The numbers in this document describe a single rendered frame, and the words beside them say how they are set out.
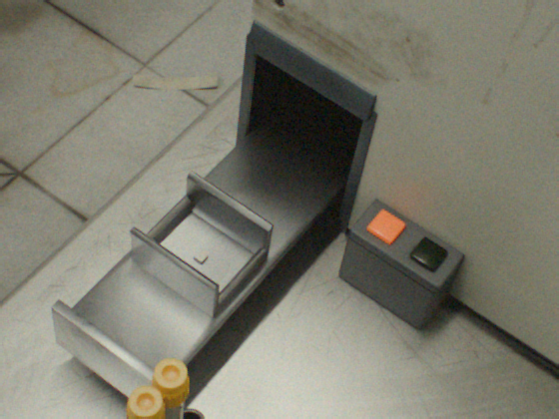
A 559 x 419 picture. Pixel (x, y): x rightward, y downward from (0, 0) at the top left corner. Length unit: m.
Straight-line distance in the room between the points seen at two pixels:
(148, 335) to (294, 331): 0.09
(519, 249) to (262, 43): 0.17
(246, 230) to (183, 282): 0.05
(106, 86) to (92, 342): 1.34
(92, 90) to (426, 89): 1.36
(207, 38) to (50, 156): 0.36
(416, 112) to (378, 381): 0.16
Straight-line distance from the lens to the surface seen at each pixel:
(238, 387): 0.62
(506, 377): 0.65
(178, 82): 1.89
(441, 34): 0.52
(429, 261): 0.61
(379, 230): 0.61
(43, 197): 1.75
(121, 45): 1.94
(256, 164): 0.65
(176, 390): 0.49
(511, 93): 0.52
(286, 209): 0.63
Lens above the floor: 1.43
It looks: 55 degrees down
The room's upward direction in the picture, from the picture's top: 10 degrees clockwise
